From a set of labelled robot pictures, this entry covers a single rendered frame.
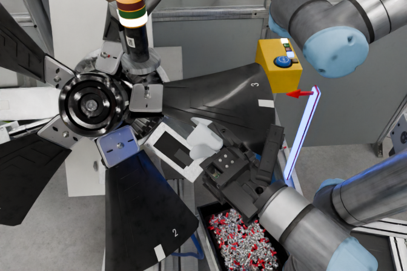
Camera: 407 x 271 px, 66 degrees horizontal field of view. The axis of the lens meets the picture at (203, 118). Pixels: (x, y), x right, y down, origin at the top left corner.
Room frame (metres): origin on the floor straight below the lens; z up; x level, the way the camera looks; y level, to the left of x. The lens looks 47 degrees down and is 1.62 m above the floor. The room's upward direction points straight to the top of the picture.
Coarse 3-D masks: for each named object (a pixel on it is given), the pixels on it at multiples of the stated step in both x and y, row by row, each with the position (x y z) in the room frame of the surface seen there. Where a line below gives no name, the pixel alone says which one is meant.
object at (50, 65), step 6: (48, 60) 0.48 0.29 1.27; (54, 60) 0.48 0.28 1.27; (48, 66) 0.48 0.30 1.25; (54, 66) 0.48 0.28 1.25; (60, 66) 0.47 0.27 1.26; (48, 72) 0.49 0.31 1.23; (54, 72) 0.48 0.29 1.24; (60, 72) 0.48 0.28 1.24; (66, 72) 0.47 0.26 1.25; (72, 72) 0.47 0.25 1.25; (48, 78) 0.49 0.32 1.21; (66, 78) 0.47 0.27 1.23; (54, 84) 0.49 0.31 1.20; (60, 84) 0.48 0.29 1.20; (60, 90) 0.49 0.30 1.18
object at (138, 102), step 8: (136, 88) 0.49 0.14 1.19; (152, 88) 0.49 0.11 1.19; (160, 88) 0.49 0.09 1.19; (136, 96) 0.46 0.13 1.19; (152, 96) 0.46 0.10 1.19; (160, 96) 0.46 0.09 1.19; (136, 104) 0.43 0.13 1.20; (144, 104) 0.44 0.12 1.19; (152, 104) 0.44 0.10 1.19; (160, 104) 0.44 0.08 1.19; (152, 112) 0.42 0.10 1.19
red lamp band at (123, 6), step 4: (144, 0) 0.46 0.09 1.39; (120, 4) 0.44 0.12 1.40; (124, 4) 0.44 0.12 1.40; (128, 4) 0.44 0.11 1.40; (132, 4) 0.44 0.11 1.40; (136, 4) 0.44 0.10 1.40; (140, 4) 0.45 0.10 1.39; (144, 4) 0.46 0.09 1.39; (120, 8) 0.44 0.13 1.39; (124, 8) 0.44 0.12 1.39; (128, 8) 0.44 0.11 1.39; (132, 8) 0.44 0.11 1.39; (136, 8) 0.44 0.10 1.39; (140, 8) 0.45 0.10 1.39
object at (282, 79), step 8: (264, 40) 0.85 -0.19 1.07; (272, 40) 0.85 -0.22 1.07; (280, 40) 0.85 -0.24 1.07; (288, 40) 0.85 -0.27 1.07; (264, 48) 0.80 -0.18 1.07; (272, 48) 0.80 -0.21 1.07; (280, 48) 0.80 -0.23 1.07; (256, 56) 0.84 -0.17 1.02; (264, 56) 0.76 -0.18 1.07; (272, 56) 0.76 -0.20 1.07; (296, 56) 0.76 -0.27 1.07; (264, 64) 0.74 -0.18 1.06; (272, 64) 0.72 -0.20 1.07; (296, 64) 0.72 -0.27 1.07; (272, 72) 0.70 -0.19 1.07; (280, 72) 0.70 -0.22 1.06; (288, 72) 0.70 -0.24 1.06; (296, 72) 0.70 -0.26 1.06; (272, 80) 0.70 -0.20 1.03; (280, 80) 0.70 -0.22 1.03; (288, 80) 0.70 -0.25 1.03; (296, 80) 0.70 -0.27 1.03; (272, 88) 0.70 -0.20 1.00; (280, 88) 0.70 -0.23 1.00; (288, 88) 0.70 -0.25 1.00; (296, 88) 0.70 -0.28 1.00
